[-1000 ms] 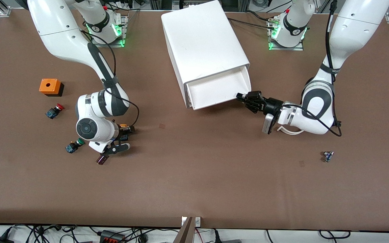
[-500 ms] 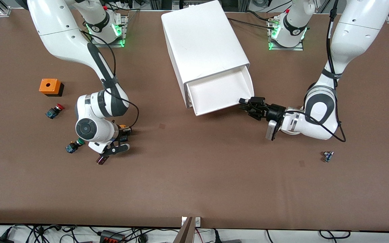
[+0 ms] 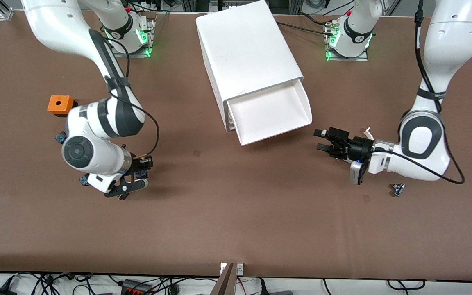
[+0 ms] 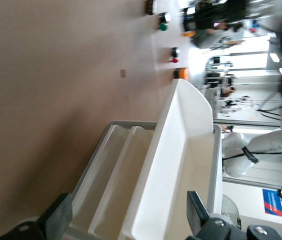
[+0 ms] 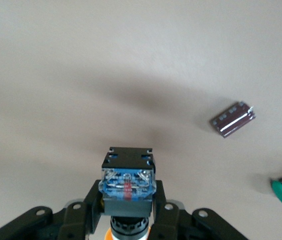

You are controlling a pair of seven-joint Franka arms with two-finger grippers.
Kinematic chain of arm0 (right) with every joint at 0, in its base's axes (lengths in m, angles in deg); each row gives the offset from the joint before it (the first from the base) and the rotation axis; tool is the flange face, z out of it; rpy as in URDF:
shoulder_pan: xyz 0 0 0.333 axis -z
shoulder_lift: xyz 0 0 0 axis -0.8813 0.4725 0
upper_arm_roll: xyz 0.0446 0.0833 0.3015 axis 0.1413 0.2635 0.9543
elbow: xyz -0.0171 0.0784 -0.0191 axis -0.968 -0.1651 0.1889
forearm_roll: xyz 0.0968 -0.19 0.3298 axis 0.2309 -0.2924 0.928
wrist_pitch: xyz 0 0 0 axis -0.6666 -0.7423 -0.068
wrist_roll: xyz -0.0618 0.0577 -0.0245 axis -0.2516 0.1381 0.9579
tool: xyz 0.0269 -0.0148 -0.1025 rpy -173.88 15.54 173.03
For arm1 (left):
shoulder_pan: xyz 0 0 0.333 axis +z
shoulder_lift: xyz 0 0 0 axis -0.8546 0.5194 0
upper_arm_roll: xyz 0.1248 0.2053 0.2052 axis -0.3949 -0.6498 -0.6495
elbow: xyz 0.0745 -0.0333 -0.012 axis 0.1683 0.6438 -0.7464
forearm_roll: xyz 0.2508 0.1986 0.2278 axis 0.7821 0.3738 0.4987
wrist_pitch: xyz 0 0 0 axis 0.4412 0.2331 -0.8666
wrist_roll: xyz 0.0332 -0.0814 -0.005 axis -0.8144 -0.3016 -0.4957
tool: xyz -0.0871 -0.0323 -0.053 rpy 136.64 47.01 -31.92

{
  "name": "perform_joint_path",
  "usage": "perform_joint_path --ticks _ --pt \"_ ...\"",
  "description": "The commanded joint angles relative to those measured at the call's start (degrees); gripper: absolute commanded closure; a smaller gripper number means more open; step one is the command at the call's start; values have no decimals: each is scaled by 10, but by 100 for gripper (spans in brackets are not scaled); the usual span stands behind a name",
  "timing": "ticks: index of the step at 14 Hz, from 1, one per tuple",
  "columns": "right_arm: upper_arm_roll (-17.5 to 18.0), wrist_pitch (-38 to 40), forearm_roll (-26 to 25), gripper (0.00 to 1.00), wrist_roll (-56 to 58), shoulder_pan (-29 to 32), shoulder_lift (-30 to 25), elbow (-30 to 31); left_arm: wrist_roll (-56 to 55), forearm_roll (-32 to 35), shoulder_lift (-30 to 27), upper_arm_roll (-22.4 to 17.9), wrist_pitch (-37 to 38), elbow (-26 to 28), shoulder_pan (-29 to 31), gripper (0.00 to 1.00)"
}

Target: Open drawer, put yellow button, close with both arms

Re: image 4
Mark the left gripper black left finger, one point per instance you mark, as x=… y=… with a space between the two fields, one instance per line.
x=56 y=217

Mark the orange button enclosure box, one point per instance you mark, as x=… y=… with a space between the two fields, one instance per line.
x=182 y=73

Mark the brown tape patch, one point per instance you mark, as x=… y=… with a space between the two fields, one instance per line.
x=123 y=73

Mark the yellow push button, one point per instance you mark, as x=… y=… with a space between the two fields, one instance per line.
x=189 y=34

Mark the red push button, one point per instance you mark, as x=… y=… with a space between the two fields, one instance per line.
x=174 y=55

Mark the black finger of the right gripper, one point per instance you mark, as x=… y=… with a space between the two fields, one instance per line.
x=190 y=24

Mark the white plastic drawer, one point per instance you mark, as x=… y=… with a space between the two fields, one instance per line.
x=128 y=175
x=166 y=162
x=101 y=175

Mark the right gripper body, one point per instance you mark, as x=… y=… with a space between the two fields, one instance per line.
x=221 y=12

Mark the white Franka right arm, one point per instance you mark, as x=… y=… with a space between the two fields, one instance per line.
x=236 y=160

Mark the clear plastic dome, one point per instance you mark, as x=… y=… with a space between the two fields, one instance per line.
x=231 y=212

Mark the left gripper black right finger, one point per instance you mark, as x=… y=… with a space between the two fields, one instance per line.
x=198 y=217

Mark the green push button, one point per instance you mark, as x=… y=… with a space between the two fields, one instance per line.
x=164 y=21

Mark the blue wall sign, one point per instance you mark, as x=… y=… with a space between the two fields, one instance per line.
x=273 y=203

